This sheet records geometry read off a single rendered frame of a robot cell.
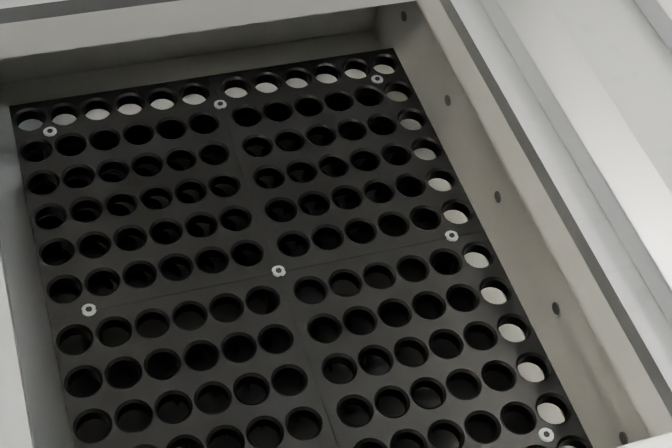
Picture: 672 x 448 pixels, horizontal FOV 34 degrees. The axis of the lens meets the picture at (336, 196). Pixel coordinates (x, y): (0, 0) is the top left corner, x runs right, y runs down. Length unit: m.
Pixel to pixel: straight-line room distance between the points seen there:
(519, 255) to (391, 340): 0.10
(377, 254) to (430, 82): 0.14
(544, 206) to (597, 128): 0.04
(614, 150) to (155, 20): 0.20
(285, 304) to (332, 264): 0.03
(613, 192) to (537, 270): 0.08
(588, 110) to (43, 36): 0.23
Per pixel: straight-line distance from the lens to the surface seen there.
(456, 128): 0.54
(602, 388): 0.46
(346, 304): 0.43
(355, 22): 0.63
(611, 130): 0.43
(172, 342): 0.42
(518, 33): 0.46
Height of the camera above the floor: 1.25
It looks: 50 degrees down
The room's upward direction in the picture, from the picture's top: 9 degrees clockwise
